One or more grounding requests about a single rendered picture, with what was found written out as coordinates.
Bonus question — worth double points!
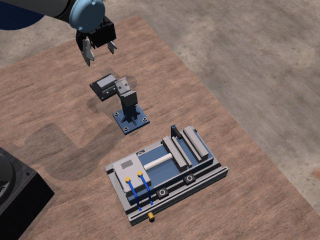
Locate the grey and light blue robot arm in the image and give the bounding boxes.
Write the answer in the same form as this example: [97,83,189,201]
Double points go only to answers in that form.
[0,0,105,205]

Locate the grey flat bar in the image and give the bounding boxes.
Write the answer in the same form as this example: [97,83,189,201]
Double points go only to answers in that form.
[171,136,192,169]
[180,132,202,163]

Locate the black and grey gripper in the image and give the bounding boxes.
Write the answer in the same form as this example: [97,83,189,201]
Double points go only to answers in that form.
[75,15,117,67]

